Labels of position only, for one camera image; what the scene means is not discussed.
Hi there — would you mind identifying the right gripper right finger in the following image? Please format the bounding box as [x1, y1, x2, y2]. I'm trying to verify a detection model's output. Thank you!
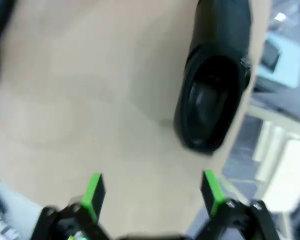
[192, 169, 278, 240]

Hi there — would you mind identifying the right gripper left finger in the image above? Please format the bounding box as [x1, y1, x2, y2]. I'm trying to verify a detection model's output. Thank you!
[38, 172, 111, 240]

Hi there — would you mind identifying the black shiny leather shoe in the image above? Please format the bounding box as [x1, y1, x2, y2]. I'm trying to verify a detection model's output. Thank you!
[173, 0, 253, 153]

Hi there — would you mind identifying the light blue storage box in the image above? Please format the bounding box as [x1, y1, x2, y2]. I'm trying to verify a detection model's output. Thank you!
[254, 32, 300, 91]

